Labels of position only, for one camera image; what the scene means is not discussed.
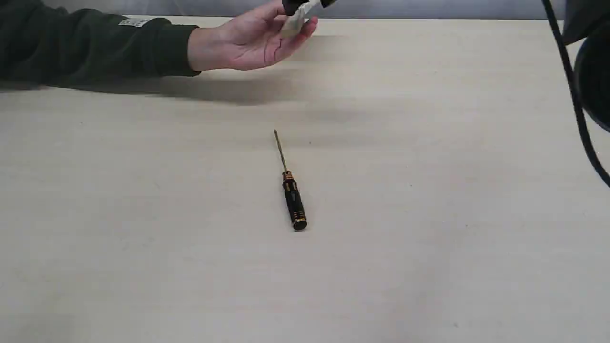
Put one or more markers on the wide wooden paint brush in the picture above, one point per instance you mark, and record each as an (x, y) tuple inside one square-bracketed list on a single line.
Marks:
[(292, 26)]

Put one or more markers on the dark green sleeved forearm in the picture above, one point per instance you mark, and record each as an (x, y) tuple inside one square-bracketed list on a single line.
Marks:
[(46, 45)]

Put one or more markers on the black orange precision screwdriver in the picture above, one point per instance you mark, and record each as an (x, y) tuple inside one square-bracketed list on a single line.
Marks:
[(292, 196)]

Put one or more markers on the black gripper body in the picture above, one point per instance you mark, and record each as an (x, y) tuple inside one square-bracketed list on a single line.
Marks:
[(302, 7)]

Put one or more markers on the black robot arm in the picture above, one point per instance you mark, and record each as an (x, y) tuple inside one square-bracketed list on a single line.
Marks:
[(589, 77)]

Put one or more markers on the open bare human hand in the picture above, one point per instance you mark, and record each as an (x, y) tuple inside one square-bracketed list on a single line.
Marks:
[(247, 42)]

